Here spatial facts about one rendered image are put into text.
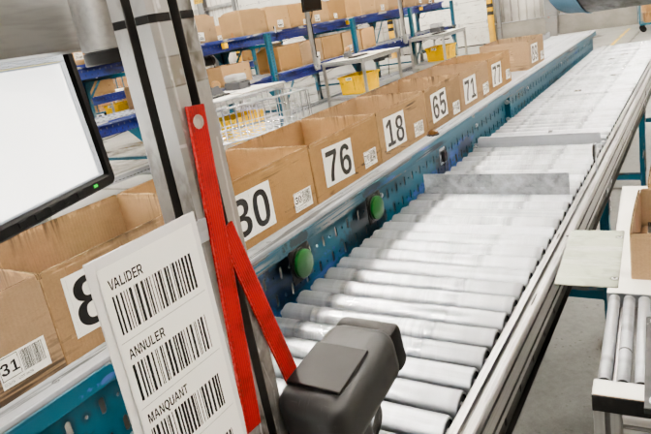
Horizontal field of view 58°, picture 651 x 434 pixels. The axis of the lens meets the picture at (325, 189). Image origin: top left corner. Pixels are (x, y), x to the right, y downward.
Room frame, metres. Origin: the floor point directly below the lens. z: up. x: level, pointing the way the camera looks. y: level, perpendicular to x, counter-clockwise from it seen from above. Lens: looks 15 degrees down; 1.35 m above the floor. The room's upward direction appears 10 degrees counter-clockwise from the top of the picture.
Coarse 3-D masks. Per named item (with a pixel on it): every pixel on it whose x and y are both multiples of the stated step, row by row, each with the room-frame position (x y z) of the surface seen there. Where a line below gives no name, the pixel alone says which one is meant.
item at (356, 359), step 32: (352, 320) 0.48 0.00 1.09; (320, 352) 0.44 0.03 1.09; (352, 352) 0.43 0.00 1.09; (384, 352) 0.43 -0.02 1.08; (288, 384) 0.42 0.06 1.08; (320, 384) 0.40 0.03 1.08; (352, 384) 0.40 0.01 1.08; (384, 384) 0.42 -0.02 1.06; (288, 416) 0.39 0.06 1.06; (320, 416) 0.38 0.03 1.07; (352, 416) 0.38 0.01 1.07
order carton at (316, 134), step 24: (312, 120) 1.99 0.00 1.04; (336, 120) 1.93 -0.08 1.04; (360, 120) 1.77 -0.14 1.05; (240, 144) 1.75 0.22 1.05; (264, 144) 1.84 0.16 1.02; (288, 144) 1.94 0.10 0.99; (312, 144) 1.55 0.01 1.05; (360, 144) 1.75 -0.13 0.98; (312, 168) 1.53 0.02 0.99; (360, 168) 1.74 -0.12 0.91; (336, 192) 1.61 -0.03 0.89
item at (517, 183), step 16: (432, 176) 1.89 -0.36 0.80; (448, 176) 1.86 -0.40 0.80; (464, 176) 1.83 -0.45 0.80; (480, 176) 1.80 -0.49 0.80; (496, 176) 1.77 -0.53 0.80; (512, 176) 1.74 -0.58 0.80; (528, 176) 1.72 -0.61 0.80; (544, 176) 1.69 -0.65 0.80; (560, 176) 1.66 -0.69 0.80; (432, 192) 1.89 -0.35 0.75; (448, 192) 1.86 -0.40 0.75; (464, 192) 1.83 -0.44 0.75; (480, 192) 1.80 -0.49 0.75; (496, 192) 1.77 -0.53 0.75; (512, 192) 1.74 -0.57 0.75; (528, 192) 1.72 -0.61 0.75; (544, 192) 1.69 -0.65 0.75; (560, 192) 1.67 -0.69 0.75
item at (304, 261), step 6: (300, 252) 1.31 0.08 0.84; (306, 252) 1.33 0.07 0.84; (300, 258) 1.30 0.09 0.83; (306, 258) 1.32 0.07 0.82; (312, 258) 1.34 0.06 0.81; (294, 264) 1.30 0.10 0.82; (300, 264) 1.30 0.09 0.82; (306, 264) 1.31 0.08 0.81; (312, 264) 1.34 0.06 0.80; (300, 270) 1.30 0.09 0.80; (306, 270) 1.31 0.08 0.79; (300, 276) 1.30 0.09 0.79; (306, 276) 1.31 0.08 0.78
